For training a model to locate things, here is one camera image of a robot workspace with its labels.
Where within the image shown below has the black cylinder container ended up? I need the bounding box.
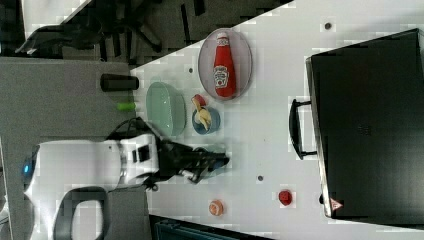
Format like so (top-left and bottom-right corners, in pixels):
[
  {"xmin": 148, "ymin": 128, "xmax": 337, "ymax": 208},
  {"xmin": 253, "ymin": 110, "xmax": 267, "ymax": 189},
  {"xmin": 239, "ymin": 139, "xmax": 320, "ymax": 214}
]
[{"xmin": 100, "ymin": 74, "xmax": 140, "ymax": 92}]

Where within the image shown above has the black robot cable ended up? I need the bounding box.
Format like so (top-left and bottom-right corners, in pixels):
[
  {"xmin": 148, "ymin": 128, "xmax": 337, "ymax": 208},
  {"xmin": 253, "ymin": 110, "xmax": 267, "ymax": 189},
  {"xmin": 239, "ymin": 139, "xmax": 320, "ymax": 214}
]
[{"xmin": 105, "ymin": 116, "xmax": 161, "ymax": 193}]

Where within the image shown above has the toy orange slice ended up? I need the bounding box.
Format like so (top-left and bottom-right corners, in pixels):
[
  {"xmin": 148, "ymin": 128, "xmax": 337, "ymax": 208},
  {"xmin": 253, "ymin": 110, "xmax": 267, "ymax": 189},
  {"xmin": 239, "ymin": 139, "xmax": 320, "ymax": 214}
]
[{"xmin": 209, "ymin": 200, "xmax": 224, "ymax": 216}]

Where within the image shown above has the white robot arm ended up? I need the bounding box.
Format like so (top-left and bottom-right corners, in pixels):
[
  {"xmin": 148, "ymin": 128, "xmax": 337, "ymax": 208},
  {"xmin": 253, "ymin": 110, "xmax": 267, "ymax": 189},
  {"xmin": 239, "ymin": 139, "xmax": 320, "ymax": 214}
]
[{"xmin": 22, "ymin": 133, "xmax": 229, "ymax": 240}]

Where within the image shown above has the purple round plate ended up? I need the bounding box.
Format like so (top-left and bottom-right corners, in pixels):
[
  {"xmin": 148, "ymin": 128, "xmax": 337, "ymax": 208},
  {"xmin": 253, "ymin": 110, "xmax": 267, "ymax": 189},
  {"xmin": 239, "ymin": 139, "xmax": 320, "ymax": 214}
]
[{"xmin": 198, "ymin": 28, "xmax": 252, "ymax": 101}]

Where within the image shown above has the blue small bowl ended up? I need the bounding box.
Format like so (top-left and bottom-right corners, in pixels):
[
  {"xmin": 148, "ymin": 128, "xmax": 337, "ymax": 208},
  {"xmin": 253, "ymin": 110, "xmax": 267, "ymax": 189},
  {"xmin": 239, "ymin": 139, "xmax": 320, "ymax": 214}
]
[{"xmin": 191, "ymin": 108, "xmax": 221, "ymax": 135}]

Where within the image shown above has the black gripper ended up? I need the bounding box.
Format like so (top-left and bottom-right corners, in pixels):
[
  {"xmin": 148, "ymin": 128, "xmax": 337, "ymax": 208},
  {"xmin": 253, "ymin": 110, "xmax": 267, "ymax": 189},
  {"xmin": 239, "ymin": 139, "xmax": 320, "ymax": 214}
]
[{"xmin": 155, "ymin": 140, "xmax": 230, "ymax": 184}]

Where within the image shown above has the small red toy fruit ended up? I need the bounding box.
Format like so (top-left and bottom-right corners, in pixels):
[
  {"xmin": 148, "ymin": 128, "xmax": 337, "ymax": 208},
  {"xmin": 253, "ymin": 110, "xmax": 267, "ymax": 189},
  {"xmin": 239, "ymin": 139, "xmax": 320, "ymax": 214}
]
[{"xmin": 278, "ymin": 190, "xmax": 293, "ymax": 206}]

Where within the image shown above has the red toy strawberry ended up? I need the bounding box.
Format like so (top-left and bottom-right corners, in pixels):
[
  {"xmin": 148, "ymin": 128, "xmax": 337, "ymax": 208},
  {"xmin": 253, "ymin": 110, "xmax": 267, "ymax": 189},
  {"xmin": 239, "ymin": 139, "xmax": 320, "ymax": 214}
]
[{"xmin": 191, "ymin": 94, "xmax": 207, "ymax": 107}]

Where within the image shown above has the green plastic colander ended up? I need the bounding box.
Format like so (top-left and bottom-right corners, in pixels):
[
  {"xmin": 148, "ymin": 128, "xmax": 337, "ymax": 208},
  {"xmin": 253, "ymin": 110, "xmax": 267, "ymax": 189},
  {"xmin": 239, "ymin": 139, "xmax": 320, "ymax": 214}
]
[{"xmin": 146, "ymin": 82, "xmax": 186, "ymax": 136}]

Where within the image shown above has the black oven door handle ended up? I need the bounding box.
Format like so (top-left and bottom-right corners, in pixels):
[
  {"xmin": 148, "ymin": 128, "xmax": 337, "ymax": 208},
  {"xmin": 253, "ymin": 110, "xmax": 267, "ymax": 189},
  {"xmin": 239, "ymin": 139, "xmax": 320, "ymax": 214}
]
[{"xmin": 289, "ymin": 99, "xmax": 317, "ymax": 160}]

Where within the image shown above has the red ketchup bottle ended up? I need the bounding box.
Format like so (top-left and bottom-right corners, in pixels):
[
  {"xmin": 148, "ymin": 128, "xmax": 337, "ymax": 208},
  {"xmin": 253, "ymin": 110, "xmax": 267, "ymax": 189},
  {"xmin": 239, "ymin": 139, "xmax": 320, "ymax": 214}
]
[{"xmin": 213, "ymin": 32, "xmax": 237, "ymax": 98}]

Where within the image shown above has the peeled toy banana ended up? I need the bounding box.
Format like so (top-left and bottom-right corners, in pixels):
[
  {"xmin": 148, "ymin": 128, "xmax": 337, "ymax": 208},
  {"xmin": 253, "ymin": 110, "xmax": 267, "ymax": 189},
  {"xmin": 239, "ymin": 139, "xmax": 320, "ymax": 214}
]
[{"xmin": 193, "ymin": 99, "xmax": 211, "ymax": 131}]

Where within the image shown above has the blue table frame rail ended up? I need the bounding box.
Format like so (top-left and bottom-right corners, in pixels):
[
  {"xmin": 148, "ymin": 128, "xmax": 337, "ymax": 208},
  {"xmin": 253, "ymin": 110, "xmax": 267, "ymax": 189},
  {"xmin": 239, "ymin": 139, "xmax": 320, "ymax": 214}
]
[{"xmin": 149, "ymin": 214, "xmax": 271, "ymax": 240}]

